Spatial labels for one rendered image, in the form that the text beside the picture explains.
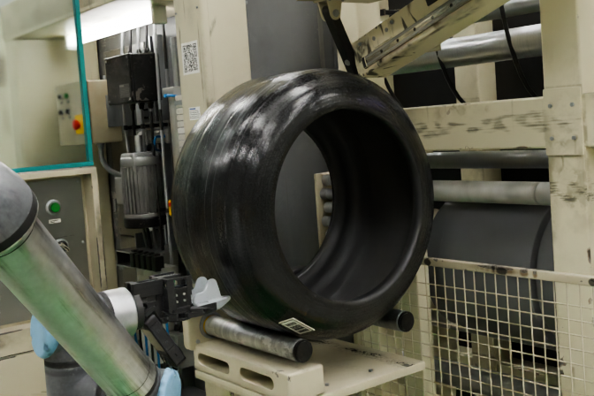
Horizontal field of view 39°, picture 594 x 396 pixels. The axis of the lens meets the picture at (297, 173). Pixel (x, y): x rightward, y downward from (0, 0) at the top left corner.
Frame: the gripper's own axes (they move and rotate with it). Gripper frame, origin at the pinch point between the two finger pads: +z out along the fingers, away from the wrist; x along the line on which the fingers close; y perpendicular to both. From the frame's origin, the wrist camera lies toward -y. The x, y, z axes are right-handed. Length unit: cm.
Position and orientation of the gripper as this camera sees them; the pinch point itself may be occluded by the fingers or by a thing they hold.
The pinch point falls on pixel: (224, 301)
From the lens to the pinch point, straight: 163.6
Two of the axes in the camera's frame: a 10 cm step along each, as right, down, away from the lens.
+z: 7.9, -0.9, 6.0
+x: -6.0, 0.0, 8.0
